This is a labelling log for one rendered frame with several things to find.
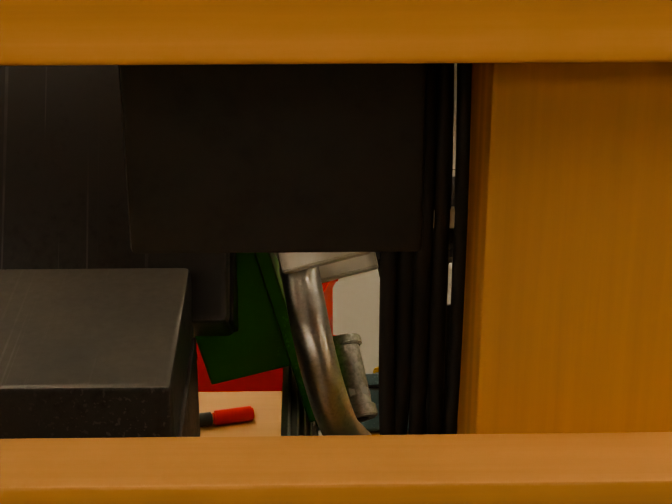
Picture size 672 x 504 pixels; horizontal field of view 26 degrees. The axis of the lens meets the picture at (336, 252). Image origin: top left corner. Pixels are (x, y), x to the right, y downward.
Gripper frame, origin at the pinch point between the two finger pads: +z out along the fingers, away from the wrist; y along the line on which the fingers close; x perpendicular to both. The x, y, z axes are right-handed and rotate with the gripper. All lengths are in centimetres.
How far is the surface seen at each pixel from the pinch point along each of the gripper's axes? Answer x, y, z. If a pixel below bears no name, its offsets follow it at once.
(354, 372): 4.4, -17.9, 1.7
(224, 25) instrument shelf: 6.8, 47.2, -2.7
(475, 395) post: 20.9, 26.1, -9.4
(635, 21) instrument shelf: 10.1, 43.6, -21.0
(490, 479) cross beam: 26.0, 28.0, -9.2
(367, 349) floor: -67, -233, 21
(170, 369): 11.8, 16.2, 9.8
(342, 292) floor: -90, -254, 26
